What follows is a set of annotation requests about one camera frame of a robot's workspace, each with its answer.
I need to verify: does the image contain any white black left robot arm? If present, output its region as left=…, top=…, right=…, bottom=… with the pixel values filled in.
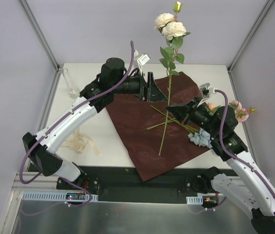
left=22, top=58, right=167, bottom=190

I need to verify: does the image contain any peach rose flower stem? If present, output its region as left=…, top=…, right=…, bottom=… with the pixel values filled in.
left=146, top=118, right=176, bottom=130

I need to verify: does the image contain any white slotted cable duct left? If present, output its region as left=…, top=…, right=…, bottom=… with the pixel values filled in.
left=22, top=191, right=98, bottom=202

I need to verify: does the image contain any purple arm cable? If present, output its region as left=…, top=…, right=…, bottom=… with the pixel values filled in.
left=20, top=40, right=135, bottom=208
left=188, top=89, right=275, bottom=225

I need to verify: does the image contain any aluminium frame post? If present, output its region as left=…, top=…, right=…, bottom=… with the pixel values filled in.
left=227, top=0, right=275, bottom=74
left=19, top=0, right=60, bottom=71

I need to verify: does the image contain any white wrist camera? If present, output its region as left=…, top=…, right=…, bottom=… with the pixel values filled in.
left=199, top=83, right=216, bottom=105
left=133, top=50, right=150, bottom=71

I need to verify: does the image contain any aluminium frame post right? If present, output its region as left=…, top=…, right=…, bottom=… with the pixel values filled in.
left=227, top=0, right=275, bottom=74

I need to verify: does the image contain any white slotted cable duct right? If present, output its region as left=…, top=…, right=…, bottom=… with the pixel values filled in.
left=186, top=194, right=220, bottom=205

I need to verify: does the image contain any aluminium rail left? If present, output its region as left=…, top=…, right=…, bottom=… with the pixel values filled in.
left=12, top=171, right=60, bottom=190

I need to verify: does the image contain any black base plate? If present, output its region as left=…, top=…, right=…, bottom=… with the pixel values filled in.
left=27, top=164, right=261, bottom=202

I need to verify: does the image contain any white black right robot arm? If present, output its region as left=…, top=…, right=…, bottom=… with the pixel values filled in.
left=166, top=97, right=275, bottom=234

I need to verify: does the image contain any blue hydrangea flower stem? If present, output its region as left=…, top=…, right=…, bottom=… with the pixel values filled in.
left=150, top=105, right=213, bottom=149

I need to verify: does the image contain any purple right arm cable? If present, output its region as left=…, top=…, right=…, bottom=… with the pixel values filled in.
left=188, top=89, right=275, bottom=225

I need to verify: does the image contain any pink blossom flower stem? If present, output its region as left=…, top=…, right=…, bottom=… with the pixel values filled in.
left=146, top=100, right=257, bottom=131

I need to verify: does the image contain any white peony flower stem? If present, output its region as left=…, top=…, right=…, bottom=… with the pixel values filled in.
left=153, top=1, right=191, bottom=156

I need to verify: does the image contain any clear glass flask vase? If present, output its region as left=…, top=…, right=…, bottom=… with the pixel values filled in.
left=63, top=68, right=80, bottom=99

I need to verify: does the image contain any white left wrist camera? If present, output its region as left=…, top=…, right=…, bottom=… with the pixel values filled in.
left=133, top=50, right=150, bottom=71

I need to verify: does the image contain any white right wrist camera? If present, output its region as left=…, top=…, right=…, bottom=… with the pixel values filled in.
left=199, top=83, right=216, bottom=105

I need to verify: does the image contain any white slotted cable duct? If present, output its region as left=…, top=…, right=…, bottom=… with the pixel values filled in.
left=186, top=194, right=220, bottom=205
left=22, top=191, right=98, bottom=202

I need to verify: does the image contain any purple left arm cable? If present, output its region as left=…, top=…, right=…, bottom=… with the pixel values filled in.
left=20, top=40, right=135, bottom=208

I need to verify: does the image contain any cream ribbon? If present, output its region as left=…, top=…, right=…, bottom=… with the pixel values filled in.
left=61, top=128, right=101, bottom=156

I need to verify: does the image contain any aluminium frame post left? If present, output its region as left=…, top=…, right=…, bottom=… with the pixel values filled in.
left=19, top=0, right=60, bottom=71

